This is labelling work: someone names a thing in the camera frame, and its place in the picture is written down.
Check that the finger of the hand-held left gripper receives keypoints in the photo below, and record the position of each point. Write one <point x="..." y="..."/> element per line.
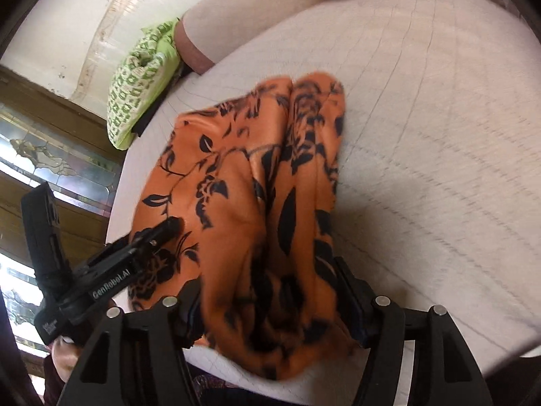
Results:
<point x="162" y="230"/>

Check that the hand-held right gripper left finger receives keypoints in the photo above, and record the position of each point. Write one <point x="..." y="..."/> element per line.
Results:
<point x="186" y="317"/>

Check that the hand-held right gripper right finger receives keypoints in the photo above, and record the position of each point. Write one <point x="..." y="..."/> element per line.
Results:
<point x="359" y="304"/>

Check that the orange floral shirt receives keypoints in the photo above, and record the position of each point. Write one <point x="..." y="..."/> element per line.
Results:
<point x="245" y="186"/>

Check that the person's left hand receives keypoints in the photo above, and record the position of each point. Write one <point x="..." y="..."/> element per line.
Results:
<point x="65" y="357"/>

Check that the wooden stained glass door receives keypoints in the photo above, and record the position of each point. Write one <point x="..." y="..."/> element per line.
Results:
<point x="46" y="143"/>

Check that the green patterned pillow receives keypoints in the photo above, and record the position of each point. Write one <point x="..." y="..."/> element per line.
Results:
<point x="135" y="84"/>

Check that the pink bolster cushion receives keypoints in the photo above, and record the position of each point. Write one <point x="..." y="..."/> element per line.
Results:
<point x="236" y="21"/>

